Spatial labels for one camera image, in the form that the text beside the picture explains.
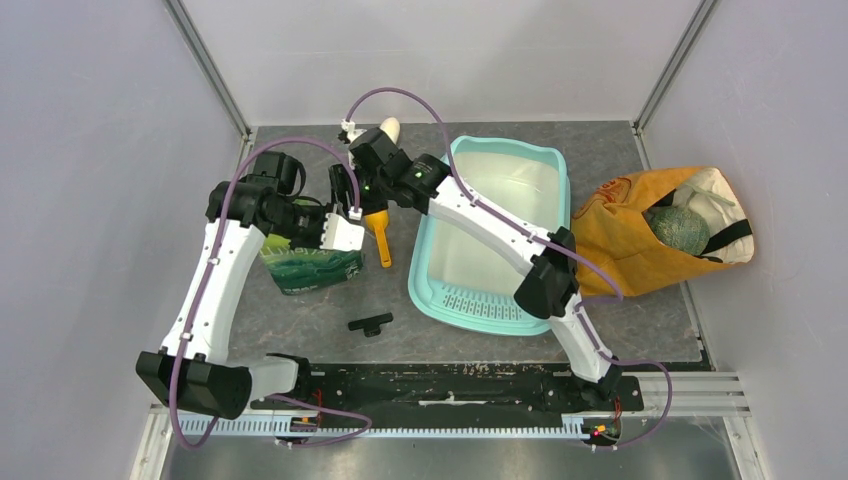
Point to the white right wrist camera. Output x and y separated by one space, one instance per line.
349 131

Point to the green litter bag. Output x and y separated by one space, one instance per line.
300 270

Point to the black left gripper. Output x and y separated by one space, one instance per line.
316 241

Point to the white toy radish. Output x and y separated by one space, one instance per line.
391 127

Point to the black bag clip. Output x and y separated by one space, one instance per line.
370 326

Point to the orange cloth bag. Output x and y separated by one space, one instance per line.
613 233

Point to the white slotted cable duct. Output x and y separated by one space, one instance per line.
286 426

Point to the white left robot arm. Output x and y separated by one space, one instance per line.
190 371

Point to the orange plastic scoop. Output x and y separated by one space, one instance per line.
377 223

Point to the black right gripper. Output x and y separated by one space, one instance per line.
340 181

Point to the green netted melon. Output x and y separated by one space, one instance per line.
679 228

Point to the teal plastic litter box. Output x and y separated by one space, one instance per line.
467 264

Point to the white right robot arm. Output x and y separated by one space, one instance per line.
547 261

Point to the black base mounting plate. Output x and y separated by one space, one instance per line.
461 395

